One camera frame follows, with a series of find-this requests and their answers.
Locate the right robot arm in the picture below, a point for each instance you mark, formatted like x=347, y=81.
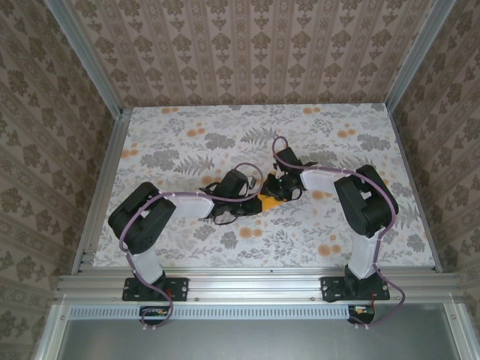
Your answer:
x=367, y=206

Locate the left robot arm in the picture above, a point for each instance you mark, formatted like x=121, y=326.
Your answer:
x=142, y=221

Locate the grey metal sheet panel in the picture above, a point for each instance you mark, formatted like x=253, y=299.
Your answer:
x=243, y=341

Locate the floral patterned table cover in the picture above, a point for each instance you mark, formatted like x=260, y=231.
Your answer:
x=262, y=247

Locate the aluminium cross rail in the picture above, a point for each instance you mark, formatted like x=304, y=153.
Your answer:
x=255, y=287

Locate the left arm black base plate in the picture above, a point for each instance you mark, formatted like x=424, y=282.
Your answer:
x=180, y=288

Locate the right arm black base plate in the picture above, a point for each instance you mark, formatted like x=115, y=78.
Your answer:
x=330, y=288

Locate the aluminium side rail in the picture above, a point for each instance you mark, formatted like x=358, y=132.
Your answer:
x=394, y=123
x=114, y=150

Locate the aluminium upright post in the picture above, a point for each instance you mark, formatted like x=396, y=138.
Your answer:
x=416, y=52
x=84, y=56

